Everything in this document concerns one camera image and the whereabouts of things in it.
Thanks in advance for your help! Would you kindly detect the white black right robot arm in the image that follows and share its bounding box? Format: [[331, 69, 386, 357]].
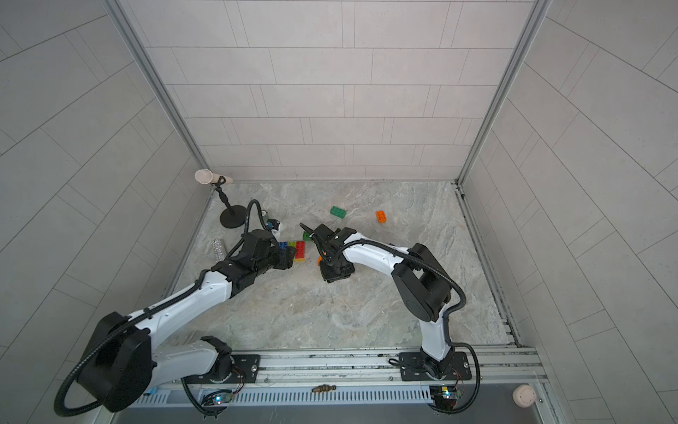
[[300, 224, 466, 379]]

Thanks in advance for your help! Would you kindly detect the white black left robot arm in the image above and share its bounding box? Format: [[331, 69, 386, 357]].
[[54, 230, 296, 417]]

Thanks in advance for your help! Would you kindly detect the dark green lego brick far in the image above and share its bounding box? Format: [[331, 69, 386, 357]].
[[330, 206, 347, 219]]

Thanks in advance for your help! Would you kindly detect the small orange lego brick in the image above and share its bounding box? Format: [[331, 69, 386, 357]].
[[376, 210, 387, 224]]

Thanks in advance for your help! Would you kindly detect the glitter silver microphone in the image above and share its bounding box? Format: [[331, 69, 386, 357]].
[[211, 238, 227, 261]]

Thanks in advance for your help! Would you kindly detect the black microphone stand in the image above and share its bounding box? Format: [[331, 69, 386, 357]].
[[194, 169, 246, 229]]

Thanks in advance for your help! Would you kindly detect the brass fitting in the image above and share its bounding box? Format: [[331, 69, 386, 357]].
[[311, 384, 337, 393]]

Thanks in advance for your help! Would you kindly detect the left circuit board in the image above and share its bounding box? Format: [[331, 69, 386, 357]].
[[201, 390, 236, 407]]

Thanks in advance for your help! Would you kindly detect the circuit board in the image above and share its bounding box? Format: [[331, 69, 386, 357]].
[[429, 386, 463, 413], [201, 390, 236, 407]]

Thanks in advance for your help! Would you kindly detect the right circuit board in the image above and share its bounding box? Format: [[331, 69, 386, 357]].
[[429, 386, 463, 413]]

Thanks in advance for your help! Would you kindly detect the beige round knob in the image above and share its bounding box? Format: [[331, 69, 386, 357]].
[[512, 384, 539, 409]]

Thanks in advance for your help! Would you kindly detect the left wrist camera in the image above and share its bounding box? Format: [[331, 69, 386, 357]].
[[266, 218, 281, 231]]

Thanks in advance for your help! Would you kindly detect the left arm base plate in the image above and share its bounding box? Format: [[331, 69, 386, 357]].
[[185, 354, 261, 384]]

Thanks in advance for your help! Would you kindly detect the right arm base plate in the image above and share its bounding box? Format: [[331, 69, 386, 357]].
[[388, 350, 472, 382]]

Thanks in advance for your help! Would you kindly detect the left metal corner post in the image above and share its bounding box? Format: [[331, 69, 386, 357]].
[[102, 0, 209, 168]]

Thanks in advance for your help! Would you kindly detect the metal corner frame post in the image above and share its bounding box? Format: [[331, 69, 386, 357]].
[[457, 0, 551, 189]]

